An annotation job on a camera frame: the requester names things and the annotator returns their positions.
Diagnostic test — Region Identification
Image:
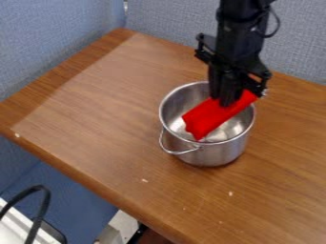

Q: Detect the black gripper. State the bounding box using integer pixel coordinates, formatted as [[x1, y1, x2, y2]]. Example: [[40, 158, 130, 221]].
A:
[[195, 25, 272, 107]]

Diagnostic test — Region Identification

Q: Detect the metal pot with handle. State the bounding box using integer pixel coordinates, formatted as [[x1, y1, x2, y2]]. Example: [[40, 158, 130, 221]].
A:
[[158, 81, 257, 167]]

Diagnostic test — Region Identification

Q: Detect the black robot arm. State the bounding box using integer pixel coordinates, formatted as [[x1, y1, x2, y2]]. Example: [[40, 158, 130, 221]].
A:
[[195, 0, 281, 107]]

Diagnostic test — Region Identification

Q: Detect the red block object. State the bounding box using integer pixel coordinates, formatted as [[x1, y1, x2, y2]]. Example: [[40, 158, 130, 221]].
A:
[[182, 90, 258, 140]]

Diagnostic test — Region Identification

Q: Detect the black cable loop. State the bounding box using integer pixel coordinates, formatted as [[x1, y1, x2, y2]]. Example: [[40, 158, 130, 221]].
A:
[[0, 185, 53, 244]]

